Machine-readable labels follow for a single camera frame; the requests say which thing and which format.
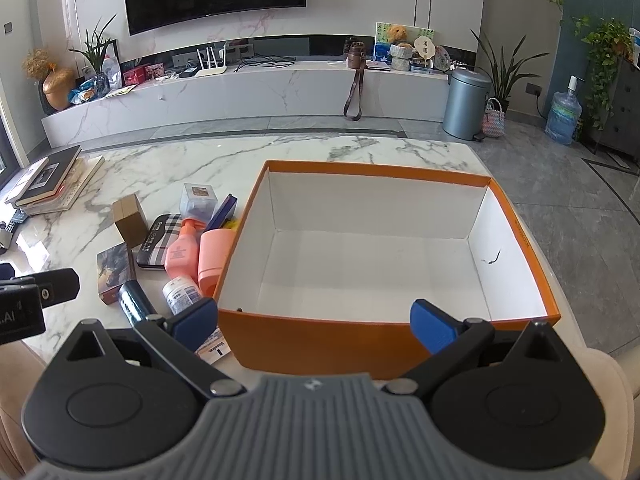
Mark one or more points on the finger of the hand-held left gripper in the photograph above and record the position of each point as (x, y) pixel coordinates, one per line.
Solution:
(6, 270)
(57, 285)

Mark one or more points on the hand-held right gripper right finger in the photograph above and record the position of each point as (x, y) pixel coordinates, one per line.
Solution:
(432, 327)

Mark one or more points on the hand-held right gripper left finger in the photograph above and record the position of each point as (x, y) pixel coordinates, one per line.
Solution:
(192, 322)

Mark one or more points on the white pill bottle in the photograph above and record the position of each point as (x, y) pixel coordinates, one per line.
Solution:
(181, 296)

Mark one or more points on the white tube packet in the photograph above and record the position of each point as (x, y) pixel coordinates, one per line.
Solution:
(215, 347)

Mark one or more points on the dark printed card box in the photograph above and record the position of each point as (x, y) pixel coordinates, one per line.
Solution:
(116, 272)

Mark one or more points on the pink tube bottle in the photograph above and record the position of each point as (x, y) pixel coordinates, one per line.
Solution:
(214, 260)

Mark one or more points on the pink pump bottle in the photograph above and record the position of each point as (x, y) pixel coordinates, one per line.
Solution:
(182, 252)

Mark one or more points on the plaid black case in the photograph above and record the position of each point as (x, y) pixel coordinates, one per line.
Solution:
(157, 242)

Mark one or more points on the small brown cardboard box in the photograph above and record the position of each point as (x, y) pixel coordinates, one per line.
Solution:
(131, 220)

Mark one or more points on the orange cardboard box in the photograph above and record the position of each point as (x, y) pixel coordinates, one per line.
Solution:
(350, 260)

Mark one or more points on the dark blue case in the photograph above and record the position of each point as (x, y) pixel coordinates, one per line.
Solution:
(220, 212)

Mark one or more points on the clear plastic box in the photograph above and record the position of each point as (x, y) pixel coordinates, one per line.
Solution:
(197, 202)

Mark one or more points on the dark grey gadget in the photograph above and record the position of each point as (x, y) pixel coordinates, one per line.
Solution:
(6, 241)

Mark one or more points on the grey remote control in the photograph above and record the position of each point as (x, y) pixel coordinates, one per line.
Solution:
(17, 217)

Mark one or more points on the grey cover book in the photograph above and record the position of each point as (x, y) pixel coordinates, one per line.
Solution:
(27, 180)

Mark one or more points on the stack of books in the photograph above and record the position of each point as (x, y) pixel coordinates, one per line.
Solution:
(82, 185)

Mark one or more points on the black hardcover book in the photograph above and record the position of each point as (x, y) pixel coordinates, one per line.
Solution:
(59, 175)

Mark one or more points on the beige chair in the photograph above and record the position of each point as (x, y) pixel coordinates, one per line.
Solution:
(607, 385)

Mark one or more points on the gold vase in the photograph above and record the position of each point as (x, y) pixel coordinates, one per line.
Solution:
(59, 89)

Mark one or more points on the blue snack bags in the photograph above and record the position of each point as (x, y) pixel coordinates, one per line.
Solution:
(82, 92)

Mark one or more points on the dried flower bunch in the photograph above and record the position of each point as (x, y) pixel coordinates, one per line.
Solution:
(36, 62)

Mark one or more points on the woven basket bag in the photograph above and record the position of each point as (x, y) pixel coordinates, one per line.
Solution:
(493, 122)

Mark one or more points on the red gift box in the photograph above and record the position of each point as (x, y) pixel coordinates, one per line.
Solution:
(133, 76)

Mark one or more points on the grey metal trash can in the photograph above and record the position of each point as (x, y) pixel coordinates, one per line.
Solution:
(465, 105)

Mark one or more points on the white marble television console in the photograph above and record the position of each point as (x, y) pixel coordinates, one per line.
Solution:
(250, 95)

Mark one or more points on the green potted plant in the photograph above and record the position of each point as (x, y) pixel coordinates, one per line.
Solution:
(95, 52)

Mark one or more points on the pink printed box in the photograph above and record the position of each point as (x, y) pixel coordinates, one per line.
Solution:
(155, 71)

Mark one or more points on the blue water jug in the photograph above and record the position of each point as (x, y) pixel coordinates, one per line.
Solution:
(563, 117)

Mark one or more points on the white router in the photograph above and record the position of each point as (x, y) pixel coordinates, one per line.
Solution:
(211, 69)

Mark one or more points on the snake plant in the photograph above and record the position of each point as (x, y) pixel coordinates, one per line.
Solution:
(505, 72)

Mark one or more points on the decorative plate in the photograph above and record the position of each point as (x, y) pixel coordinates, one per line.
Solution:
(443, 58)

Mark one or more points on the stone pots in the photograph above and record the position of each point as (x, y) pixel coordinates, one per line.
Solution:
(401, 56)

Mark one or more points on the round paper fan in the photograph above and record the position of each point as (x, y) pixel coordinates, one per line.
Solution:
(423, 47)

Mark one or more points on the brown leather bag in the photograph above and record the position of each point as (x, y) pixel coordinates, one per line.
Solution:
(356, 57)

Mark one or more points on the dark grey cabinet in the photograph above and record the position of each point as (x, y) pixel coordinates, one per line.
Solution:
(622, 110)

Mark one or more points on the green landscape painting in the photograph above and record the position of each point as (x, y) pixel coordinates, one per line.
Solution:
(422, 32)

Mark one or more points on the brown teddy bear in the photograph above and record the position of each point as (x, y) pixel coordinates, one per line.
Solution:
(397, 33)

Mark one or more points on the trailing ivy plant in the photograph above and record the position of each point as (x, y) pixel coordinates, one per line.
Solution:
(607, 42)

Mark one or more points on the light switch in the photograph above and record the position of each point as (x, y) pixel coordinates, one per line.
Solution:
(7, 28)

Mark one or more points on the wall socket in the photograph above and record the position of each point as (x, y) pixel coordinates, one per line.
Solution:
(533, 89)

